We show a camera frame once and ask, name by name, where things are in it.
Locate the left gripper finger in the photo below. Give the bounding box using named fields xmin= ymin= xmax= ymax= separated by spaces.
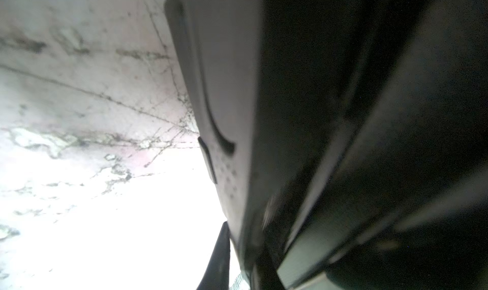
xmin=197 ymin=221 xmax=231 ymax=290

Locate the black hard-shell suitcase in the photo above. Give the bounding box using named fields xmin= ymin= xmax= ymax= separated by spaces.
xmin=164 ymin=0 xmax=487 ymax=289

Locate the floral pink table mat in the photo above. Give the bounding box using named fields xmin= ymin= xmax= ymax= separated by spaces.
xmin=1 ymin=0 xmax=224 ymax=289

